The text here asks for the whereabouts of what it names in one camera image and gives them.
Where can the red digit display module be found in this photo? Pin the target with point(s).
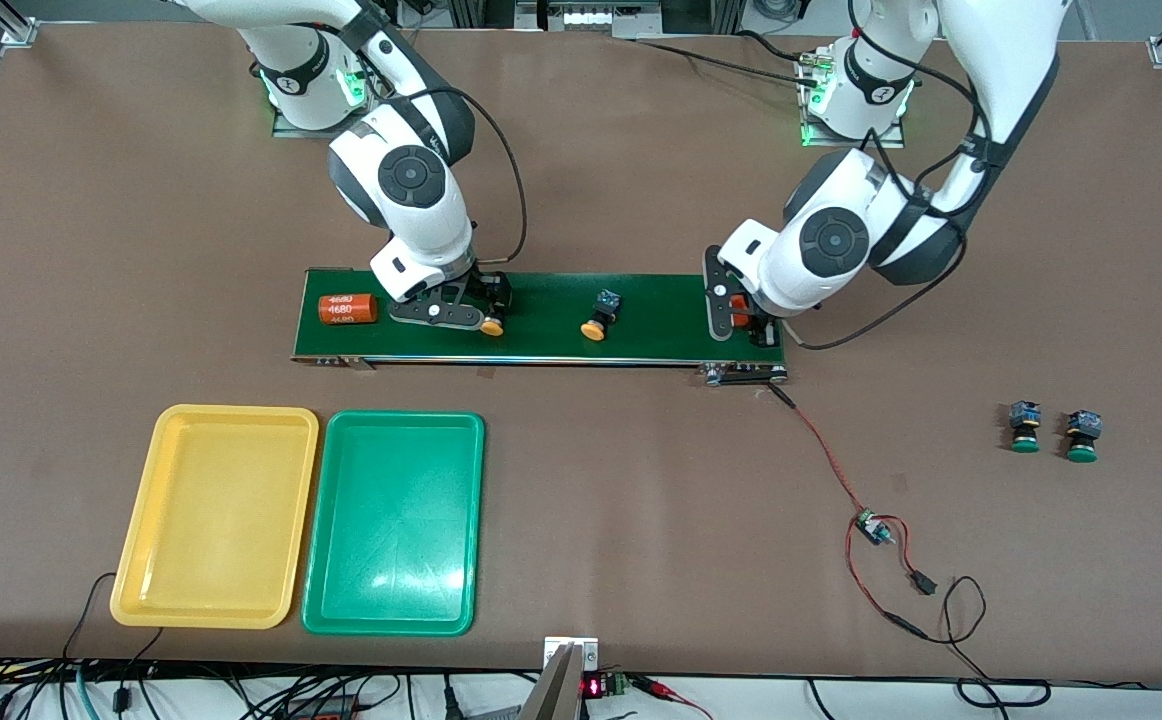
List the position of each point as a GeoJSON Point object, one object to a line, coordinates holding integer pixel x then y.
{"type": "Point", "coordinates": [593, 687]}

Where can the green plastic tray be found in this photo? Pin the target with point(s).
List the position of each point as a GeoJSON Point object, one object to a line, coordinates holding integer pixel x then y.
{"type": "Point", "coordinates": [393, 525]}

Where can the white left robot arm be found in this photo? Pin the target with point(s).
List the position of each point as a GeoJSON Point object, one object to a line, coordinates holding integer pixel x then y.
{"type": "Point", "coordinates": [1001, 60]}

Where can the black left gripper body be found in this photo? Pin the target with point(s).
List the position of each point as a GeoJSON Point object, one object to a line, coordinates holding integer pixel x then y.
{"type": "Point", "coordinates": [763, 329]}

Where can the orange 4680 battery cylinder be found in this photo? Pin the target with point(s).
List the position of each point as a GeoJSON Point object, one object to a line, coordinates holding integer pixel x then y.
{"type": "Point", "coordinates": [738, 310]}
{"type": "Point", "coordinates": [348, 309]}

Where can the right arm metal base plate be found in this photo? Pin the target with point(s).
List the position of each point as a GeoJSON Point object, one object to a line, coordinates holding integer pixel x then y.
{"type": "Point", "coordinates": [291, 130]}

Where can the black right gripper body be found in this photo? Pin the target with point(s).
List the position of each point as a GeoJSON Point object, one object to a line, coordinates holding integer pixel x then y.
{"type": "Point", "coordinates": [490, 289]}

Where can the yellow push button switch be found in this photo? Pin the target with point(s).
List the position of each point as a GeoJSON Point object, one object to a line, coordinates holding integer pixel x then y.
{"type": "Point", "coordinates": [601, 315]}
{"type": "Point", "coordinates": [492, 327]}

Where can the yellow plastic tray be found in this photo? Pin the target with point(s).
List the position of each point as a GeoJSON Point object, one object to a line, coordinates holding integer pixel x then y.
{"type": "Point", "coordinates": [213, 515]}

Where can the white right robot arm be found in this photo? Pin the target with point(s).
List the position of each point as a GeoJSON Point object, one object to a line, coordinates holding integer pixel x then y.
{"type": "Point", "coordinates": [411, 190]}

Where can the small speed controller board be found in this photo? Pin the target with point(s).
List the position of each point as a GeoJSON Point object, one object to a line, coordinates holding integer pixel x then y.
{"type": "Point", "coordinates": [871, 527]}

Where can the white lit box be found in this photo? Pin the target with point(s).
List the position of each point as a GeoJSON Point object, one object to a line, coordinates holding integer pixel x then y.
{"type": "Point", "coordinates": [601, 18]}

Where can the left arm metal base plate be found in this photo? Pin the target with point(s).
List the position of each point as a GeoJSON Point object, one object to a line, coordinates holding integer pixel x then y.
{"type": "Point", "coordinates": [886, 143]}

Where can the green conveyor belt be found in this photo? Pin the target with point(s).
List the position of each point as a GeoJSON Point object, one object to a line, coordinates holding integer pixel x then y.
{"type": "Point", "coordinates": [661, 325]}

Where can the grey metal camera mount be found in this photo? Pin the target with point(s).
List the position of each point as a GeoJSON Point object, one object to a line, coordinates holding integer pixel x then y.
{"type": "Point", "coordinates": [569, 680]}

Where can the green push button switch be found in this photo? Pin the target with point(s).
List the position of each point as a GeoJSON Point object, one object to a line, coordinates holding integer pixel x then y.
{"type": "Point", "coordinates": [1082, 437]}
{"type": "Point", "coordinates": [1024, 428]}

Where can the red clip lead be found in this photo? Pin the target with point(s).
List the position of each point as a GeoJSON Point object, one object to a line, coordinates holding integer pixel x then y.
{"type": "Point", "coordinates": [671, 693]}

